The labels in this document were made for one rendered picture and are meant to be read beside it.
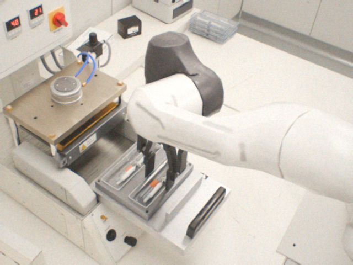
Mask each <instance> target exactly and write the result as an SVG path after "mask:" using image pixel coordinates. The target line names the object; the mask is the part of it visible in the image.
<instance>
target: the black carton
mask: <svg viewBox="0 0 353 265"><path fill-rule="evenodd" d="M117 33H118V34H119V35H120V36H121V37H122V38H123V39H127V38H131V37H134V36H139V35H142V21H141V20H140V19H139V18H138V17H137V16H136V15H133V16H131V17H126V18H122V19H118V20H117Z"/></svg>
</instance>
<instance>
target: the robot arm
mask: <svg viewBox="0 0 353 265"><path fill-rule="evenodd" d="M144 77H145V84H144V85H141V86H137V87H136V89H135V90H134V92H133V94H132V96H131V97H130V99H129V102H128V104H127V118H128V120H129V122H130V124H131V125H132V127H133V129H134V131H135V133H137V151H138V152H139V153H142V154H143V164H144V165H145V177H146V178H147V177H148V176H149V175H150V173H151V172H152V171H154V164H155V156H156V154H155V153H154V152H152V151H154V148H155V146H156V143H157V142H160V143H161V144H162V145H163V150H164V151H165V153H166V157H167V159H168V165H169V169H168V170H167V171H166V178H165V190H166V191H168V190H170V188H171V187H172V186H173V184H175V180H176V179H177V177H178V175H179V176H180V175H181V173H183V172H184V171H185V170H186V161H187V154H188V152H189V153H192V154H194V155H198V156H201V157H204V158H206V159H208V160H210V161H213V162H216V163H220V164H222V165H225V166H235V167H238V168H245V169H252V170H256V171H262V172H265V173H268V174H271V175H273V176H276V177H278V178H281V179H284V180H286V181H289V182H292V183H294V184H296V185H298V186H299V187H302V188H304V189H305V190H307V191H309V192H312V193H314V194H318V195H320V196H323V197H326V198H330V199H334V200H338V201H341V202H345V204H346V210H347V212H348V215H349V220H350V222H349V223H348V222H347V223H346V227H345V231H344V233H343V236H342V238H341V243H342V246H343V249H344V252H345V253H346V255H348V256H349V258H350V259H351V260H352V262H353V124H352V123H351V122H349V121H347V120H344V119H341V118H338V117H335V116H333V115H332V114H329V113H326V112H323V111H321V110H318V109H315V108H312V107H310V106H308V105H305V104H302V103H293V102H271V103H268V104H264V105H261V106H258V107H254V108H252V109H249V110H245V111H242V112H239V113H235V114H231V115H227V116H223V117H214V118H209V117H210V116H212V115H214V114H216V113H219V112H220V111H221V108H222V105H223V103H224V90H223V84H222V80H221V79H220V77H219V76H217V74H216V73H215V72H214V70H212V69H210V68H208V67H207V66H205V65H203V64H202V62H201V61H200V60H199V58H198V57H197V55H196V54H195V53H194V51H193V48H192V45H191V42H190V39H189V38H188V36H186V35H185V34H181V33H179V32H175V31H166V32H164V33H162V34H159V35H156V36H153V37H151V39H150V40H149V42H148V45H147V51H146V57H145V65H144ZM147 140H148V143H147ZM176 147H177V148H178V155H177V149H176Z"/></svg>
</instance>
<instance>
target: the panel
mask: <svg viewBox="0 0 353 265"><path fill-rule="evenodd" d="M89 217H90V218H91V220H92V222H93V225H94V227H95V228H96V230H97V231H98V234H99V236H100V238H101V240H102V242H103V244H104V245H105V247H106V250H107V252H108V254H109V256H110V258H111V259H112V261H113V263H114V265H116V264H117V263H118V261H119V260H121V259H122V258H123V255H124V254H125V253H126V252H127V251H128V250H129V249H130V248H131V247H132V246H130V245H128V244H126V243H124V238H125V237H126V236H132V237H135V238H136V239H137V240H138V239H139V238H140V237H141V235H142V234H143V233H144V232H145V231H143V230H142V229H141V228H140V227H138V226H136V225H135V224H133V223H132V222H130V220H127V219H126V218H124V217H123V216H121V215H119V213H117V212H116V211H113V210H112V209H110V208H109V207H108V206H106V205H105V204H103V203H101V204H100V205H98V206H97V207H96V208H95V209H94V210H93V211H92V212H91V213H90V214H89ZM112 230H114V231H116V238H115V240H113V241H109V240H108V234H109V232H110V231H112Z"/></svg>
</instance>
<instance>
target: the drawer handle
mask: <svg viewBox="0 0 353 265"><path fill-rule="evenodd" d="M225 194H226V189H225V187H223V186H220V187H218V188H217V190H216V191H215V193H214V194H213V195H212V196H211V198H210V199H209V200H208V201H207V203H206V204H205V206H203V207H202V209H201V210H200V211H199V213H198V214H197V215H196V216H195V217H194V218H193V220H192V222H191V223H190V224H189V225H188V227H187V231H186V235H188V236H189V237H190V238H192V239H193V238H194V236H195V233H196V231H197V230H198V228H199V227H200V226H201V224H202V223H203V222H204V220H206V218H207V217H208V216H209V214H210V212H212V211H213V209H214V208H215V207H216V205H217V204H218V202H220V201H221V200H223V199H224V197H225Z"/></svg>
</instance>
